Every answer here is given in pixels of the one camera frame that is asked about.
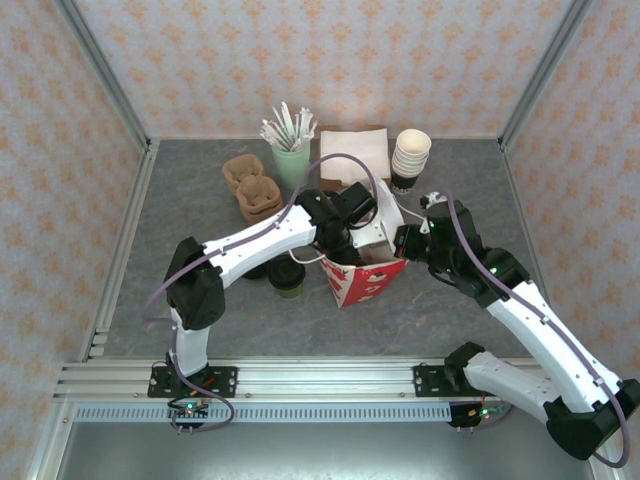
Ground stack of pulp cup carriers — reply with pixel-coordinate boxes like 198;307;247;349
222;155;285;225

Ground stack of paper cups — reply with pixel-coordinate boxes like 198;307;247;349
390;128;433;197

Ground grey metal shelf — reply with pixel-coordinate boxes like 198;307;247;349
54;422;594;480

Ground left controller board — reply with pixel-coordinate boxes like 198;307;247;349
167;399;211;431

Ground black plastic cup lid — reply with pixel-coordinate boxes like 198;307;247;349
267;259;306;290

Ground aluminium frame post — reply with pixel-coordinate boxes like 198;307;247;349
499;0;596;151
52;0;154;151

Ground left black mount plate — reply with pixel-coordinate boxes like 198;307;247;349
147;366;239;399

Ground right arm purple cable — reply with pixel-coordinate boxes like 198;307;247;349
442;192;629;469

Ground right aluminium frame post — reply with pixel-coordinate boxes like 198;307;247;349
499;0;596;151

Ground black mount plate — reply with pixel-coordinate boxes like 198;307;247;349
147;366;239;399
413;364;501;399

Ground red white paper bag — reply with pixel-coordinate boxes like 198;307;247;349
288;177;426;310

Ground right black mount plate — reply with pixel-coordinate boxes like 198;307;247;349
413;364;501;399

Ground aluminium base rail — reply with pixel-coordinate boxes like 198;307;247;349
53;357;601;401

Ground left lower frame post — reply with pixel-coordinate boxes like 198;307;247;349
24;399;76;480

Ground right aluminium table rail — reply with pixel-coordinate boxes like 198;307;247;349
499;139;571;361

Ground stack of white napkins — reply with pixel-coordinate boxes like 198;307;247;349
319;123;389;193

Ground mint green holder cup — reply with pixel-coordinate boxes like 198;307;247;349
271;135;312;190

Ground slotted grey cable duct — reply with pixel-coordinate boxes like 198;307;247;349
73;403;454;424

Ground controller board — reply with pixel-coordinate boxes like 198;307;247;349
167;399;211;431
449;402;511;431

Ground right controller board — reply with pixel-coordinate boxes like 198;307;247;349
449;402;511;431

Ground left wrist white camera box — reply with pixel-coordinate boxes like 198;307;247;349
349;219;389;249

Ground left aluminium frame post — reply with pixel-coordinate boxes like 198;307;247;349
52;0;154;151

